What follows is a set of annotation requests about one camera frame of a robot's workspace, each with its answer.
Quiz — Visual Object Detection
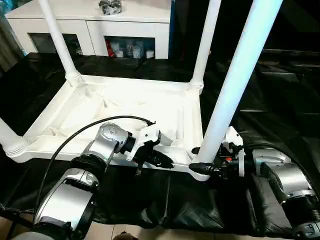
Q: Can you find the black plastic mat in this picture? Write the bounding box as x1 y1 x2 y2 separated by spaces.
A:
0 51 320 237

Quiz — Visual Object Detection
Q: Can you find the black metal stand frame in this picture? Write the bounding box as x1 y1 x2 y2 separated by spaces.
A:
0 203 35 232

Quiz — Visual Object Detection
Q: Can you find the white cabinet with glass doors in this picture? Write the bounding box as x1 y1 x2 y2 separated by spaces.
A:
4 0 171 60

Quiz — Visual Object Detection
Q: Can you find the clear bag of dark parts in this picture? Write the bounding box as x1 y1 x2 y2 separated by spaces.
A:
98 0 124 16

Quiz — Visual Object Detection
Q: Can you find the grey curtain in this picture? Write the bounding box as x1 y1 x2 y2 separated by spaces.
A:
0 14 26 74

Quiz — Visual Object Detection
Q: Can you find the white plastic table leg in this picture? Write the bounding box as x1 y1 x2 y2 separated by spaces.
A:
38 0 84 87
197 0 285 166
189 0 223 90
0 116 30 164

